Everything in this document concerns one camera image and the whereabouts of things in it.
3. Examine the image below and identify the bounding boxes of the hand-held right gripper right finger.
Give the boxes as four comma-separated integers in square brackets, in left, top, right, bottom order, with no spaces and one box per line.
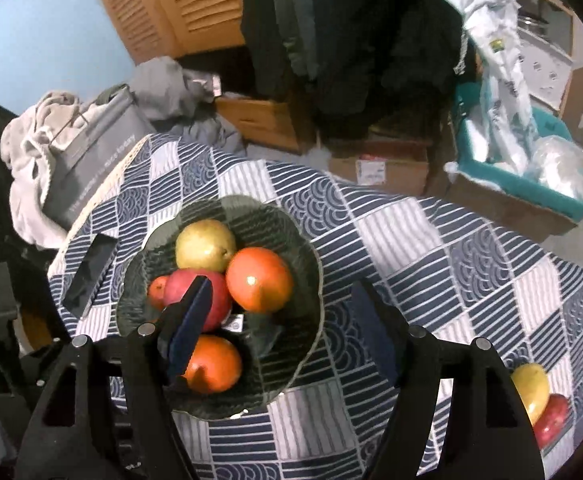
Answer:
[350,279,547,480]

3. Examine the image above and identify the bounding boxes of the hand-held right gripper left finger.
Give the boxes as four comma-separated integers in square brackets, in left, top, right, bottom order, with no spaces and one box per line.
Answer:
[14,275,214,480]

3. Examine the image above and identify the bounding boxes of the red apple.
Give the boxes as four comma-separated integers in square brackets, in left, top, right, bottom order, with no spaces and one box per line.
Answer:
[534,394,571,448]
[164,268,232,333]

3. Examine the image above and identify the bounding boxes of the small tangerine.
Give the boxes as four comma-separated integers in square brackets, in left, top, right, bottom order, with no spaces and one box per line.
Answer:
[147,275,172,311]

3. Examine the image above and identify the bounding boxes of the green pear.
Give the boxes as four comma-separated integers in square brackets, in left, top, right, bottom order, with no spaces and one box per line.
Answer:
[175,219,237,273]

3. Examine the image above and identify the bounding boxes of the large orange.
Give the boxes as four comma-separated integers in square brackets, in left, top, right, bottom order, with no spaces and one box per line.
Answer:
[225,247,295,313]

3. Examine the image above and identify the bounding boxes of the scalloped glass bowl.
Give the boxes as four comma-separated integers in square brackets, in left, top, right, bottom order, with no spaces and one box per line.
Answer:
[116,195,325,420]

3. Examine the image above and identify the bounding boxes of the orange round object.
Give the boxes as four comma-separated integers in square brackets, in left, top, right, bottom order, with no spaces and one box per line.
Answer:
[18,307,52,351]

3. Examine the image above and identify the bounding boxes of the black phone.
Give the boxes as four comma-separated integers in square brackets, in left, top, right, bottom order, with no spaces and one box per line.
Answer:
[61,234,117,318]

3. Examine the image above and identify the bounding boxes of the beige crumpled cloth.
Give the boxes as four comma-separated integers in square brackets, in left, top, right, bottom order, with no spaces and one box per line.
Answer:
[0,91,89,251]

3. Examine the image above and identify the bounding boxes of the yellow mango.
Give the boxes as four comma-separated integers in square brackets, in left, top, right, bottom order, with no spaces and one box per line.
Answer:
[510,362,551,426]

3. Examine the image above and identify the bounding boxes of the brown cardboard box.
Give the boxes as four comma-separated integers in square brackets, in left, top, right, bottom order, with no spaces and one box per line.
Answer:
[329,140,429,196]

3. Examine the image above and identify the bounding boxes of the grey storage bag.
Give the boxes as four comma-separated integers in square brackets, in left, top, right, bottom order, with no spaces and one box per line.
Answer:
[41,85,157,231]

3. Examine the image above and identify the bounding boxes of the teal lined cardboard box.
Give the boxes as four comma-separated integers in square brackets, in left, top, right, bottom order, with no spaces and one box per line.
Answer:
[444,82,583,236]

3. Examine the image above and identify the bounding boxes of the wooden drawer box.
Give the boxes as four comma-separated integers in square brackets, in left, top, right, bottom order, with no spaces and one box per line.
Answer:
[215,96,317,155]

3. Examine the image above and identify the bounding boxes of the grey crumpled garment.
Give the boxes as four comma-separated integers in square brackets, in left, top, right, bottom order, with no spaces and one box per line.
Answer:
[131,57,247,156]

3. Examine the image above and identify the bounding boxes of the clear plastic bag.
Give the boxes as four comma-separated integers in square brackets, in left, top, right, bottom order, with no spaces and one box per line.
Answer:
[529,135,583,198]

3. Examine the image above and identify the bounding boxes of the tall white plastic bag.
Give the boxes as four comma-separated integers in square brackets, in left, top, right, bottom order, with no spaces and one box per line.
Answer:
[441,0,539,176]

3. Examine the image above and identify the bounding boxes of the dark hanging clothes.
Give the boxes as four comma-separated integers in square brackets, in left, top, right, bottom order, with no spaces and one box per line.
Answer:
[238,0,477,141]

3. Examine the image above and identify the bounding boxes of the wooden shelf unit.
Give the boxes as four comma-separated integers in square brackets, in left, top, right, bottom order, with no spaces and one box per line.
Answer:
[476,0,583,116]

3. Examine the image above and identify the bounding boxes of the wooden louvered cabinet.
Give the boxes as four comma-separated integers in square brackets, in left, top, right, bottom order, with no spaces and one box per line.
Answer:
[84,0,252,63]

